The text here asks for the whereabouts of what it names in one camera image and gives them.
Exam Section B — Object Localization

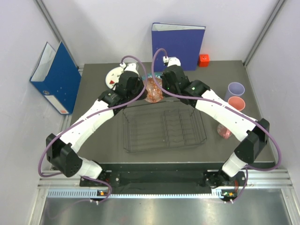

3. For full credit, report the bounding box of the teal plate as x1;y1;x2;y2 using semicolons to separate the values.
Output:
142;72;162;81

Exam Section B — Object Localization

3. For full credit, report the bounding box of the blue zigzag patterned bowl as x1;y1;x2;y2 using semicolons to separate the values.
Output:
145;77;164;103

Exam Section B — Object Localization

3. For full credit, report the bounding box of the watermelon pattern plate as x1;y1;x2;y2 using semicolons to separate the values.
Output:
105;67;124;90

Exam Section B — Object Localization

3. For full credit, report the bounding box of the black wire dish rack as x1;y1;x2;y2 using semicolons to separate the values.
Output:
122;100;207;153

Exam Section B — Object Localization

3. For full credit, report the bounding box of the lavender plastic cup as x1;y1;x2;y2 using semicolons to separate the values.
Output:
224;82;245;101

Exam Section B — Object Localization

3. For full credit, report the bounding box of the pink plastic cup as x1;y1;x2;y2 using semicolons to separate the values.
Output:
227;96;246;111

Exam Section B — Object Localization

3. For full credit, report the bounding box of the pink patterned mug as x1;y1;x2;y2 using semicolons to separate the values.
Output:
217;124;232;139

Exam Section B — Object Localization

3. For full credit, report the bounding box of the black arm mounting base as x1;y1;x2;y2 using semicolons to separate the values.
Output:
79;161;246;189

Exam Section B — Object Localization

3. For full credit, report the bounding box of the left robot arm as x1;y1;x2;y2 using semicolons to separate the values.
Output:
46;67;146;186

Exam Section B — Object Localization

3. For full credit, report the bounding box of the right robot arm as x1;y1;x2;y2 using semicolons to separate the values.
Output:
161;65;270;186

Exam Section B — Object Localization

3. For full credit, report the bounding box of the purple-blue binder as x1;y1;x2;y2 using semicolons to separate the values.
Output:
151;22;206;71

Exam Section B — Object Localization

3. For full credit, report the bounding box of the small red box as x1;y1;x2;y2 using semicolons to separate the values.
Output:
198;54;210;68

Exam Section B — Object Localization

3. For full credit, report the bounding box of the blue lever arch binder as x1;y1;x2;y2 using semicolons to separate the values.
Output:
30;42;81;114

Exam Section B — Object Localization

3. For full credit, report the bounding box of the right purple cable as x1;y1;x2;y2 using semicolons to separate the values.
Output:
151;48;282;202

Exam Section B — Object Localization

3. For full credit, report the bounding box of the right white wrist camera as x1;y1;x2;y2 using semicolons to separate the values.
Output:
163;56;181;67

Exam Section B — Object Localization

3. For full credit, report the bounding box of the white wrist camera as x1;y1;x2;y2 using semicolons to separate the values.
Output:
163;56;181;67
120;62;138;74

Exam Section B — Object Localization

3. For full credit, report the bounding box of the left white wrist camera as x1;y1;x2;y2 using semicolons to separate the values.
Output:
120;62;138;74

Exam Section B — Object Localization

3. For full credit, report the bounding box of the grey slotted cable duct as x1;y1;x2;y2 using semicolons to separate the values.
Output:
46;187;239;199

